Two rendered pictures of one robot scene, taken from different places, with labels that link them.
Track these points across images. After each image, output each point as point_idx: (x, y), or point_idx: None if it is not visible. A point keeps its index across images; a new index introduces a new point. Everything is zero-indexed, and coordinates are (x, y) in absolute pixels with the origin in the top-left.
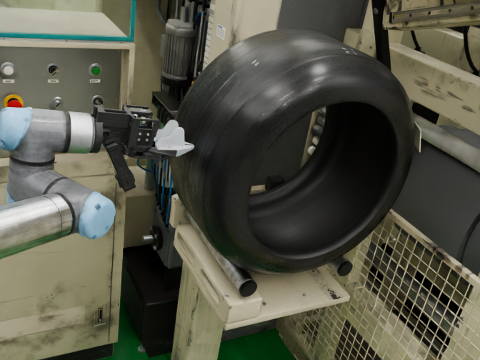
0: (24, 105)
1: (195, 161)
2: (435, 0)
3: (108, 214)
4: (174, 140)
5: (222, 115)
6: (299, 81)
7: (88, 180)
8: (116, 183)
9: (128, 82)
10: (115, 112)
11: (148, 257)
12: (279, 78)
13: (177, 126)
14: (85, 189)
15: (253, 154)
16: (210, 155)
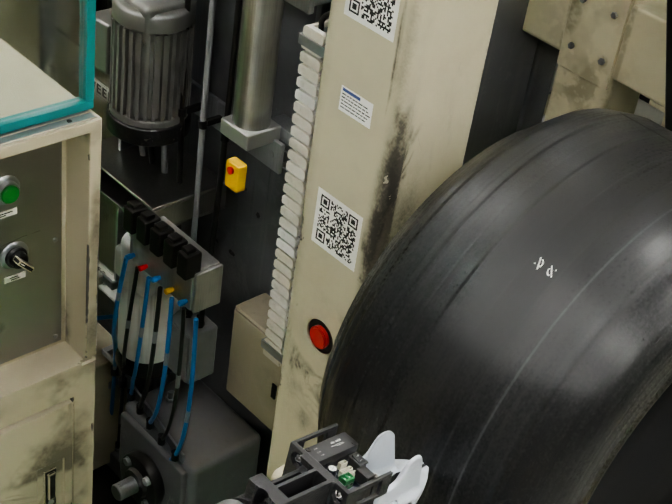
0: None
1: (437, 501)
2: None
3: None
4: (405, 484)
5: (504, 411)
6: (665, 315)
7: (15, 433)
8: (73, 418)
9: (91, 203)
10: (297, 482)
11: (107, 503)
12: (624, 316)
13: (393, 439)
14: None
15: (581, 483)
16: (486, 499)
